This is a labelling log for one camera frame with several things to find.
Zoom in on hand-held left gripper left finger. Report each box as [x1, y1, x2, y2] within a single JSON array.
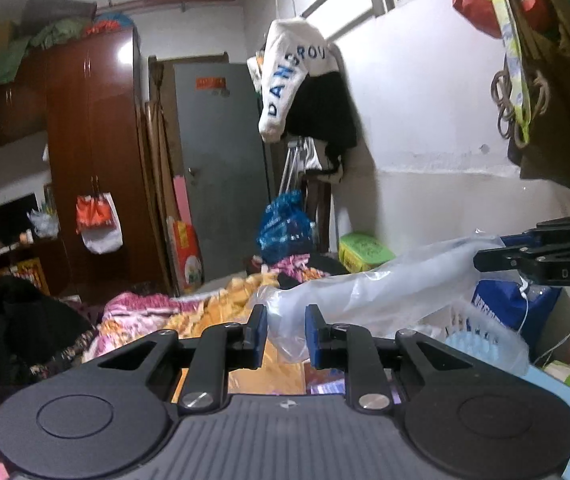
[[97, 304, 269, 415]]

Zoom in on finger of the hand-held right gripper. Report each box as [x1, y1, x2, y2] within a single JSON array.
[[499, 227, 566, 250], [472, 245, 541, 273]]

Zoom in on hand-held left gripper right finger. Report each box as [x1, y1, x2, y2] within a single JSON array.
[[305, 304, 461, 415]]

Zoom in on white plastic basket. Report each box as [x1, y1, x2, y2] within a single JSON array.
[[442, 305, 531, 376]]

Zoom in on large clear plastic bag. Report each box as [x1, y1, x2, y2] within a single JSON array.
[[255, 232, 531, 366]]

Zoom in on blue tote bag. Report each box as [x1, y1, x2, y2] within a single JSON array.
[[472, 280, 561, 333]]

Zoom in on yellow blanket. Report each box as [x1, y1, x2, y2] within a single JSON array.
[[175, 272, 311, 396]]

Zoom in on colourful patterned cloth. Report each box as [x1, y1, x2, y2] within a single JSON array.
[[252, 255, 331, 291]]

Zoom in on green plastic box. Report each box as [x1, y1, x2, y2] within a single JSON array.
[[339, 232, 397, 273]]

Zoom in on red printed carton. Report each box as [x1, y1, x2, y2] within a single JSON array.
[[167, 217, 203, 291]]

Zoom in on blue plastic bag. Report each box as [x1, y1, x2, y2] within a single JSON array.
[[256, 190, 316, 263]]

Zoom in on olive hanging bag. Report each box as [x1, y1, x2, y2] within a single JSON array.
[[508, 0, 570, 196]]

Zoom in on pink floral blanket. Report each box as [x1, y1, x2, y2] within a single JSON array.
[[85, 292, 216, 361]]

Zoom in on pink board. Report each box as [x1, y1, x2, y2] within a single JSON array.
[[175, 175, 193, 226]]

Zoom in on white folded drying rack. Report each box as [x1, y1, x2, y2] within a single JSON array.
[[277, 137, 316, 196]]

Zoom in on grey door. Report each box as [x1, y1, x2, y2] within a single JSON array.
[[172, 62, 276, 286]]

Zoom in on leaning wooden boards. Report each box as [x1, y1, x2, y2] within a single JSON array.
[[145, 100, 181, 296]]

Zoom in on yellow patterned hanging bag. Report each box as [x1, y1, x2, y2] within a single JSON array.
[[475, 0, 533, 143]]

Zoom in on orange white hanging bag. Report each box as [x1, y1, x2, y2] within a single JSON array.
[[76, 192, 124, 254]]

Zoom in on black hanging garment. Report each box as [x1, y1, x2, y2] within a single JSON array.
[[285, 71, 358, 171]]

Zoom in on white crumpled plastic bag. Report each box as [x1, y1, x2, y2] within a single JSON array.
[[27, 207, 60, 238]]

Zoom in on red gold printed box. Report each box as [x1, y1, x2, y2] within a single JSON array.
[[0, 257, 50, 296]]

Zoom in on black jacket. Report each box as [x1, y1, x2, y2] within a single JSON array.
[[0, 275, 96, 386]]

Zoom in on brown wooden wardrobe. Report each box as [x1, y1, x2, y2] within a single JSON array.
[[0, 27, 171, 301]]

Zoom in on white lettered hoodie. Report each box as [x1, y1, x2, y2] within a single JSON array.
[[247, 17, 338, 143]]

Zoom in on black television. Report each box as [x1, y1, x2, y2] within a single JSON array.
[[0, 192, 40, 246]]

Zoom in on red ceiling pipe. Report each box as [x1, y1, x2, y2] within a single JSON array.
[[95, 0, 246, 13]]

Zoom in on green cloth bundle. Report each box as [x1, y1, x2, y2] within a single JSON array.
[[0, 17, 90, 86]]

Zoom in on white cable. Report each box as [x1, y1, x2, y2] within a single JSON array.
[[518, 280, 570, 361]]

